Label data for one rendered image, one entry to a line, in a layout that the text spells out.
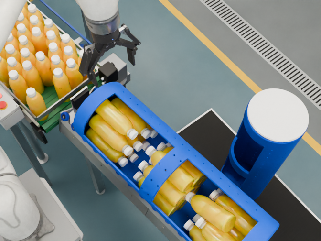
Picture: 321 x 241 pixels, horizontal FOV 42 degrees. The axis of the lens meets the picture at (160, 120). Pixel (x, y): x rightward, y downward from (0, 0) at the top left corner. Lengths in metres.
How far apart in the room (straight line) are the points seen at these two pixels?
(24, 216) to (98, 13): 0.77
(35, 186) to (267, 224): 0.90
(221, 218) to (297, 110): 0.71
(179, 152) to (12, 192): 0.61
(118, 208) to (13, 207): 1.41
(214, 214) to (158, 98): 1.71
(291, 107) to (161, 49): 1.63
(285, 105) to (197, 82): 1.34
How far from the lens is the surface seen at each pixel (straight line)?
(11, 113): 1.92
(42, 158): 2.96
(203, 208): 1.60
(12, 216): 1.50
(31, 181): 1.78
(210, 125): 2.89
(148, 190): 1.61
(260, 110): 1.96
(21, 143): 2.30
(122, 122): 1.68
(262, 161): 2.11
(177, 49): 3.41
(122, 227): 2.77
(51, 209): 1.72
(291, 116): 1.99
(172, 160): 1.58
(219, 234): 1.60
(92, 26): 1.11
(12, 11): 1.10
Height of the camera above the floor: 2.68
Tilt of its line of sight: 62 degrees down
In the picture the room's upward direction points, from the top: 3 degrees clockwise
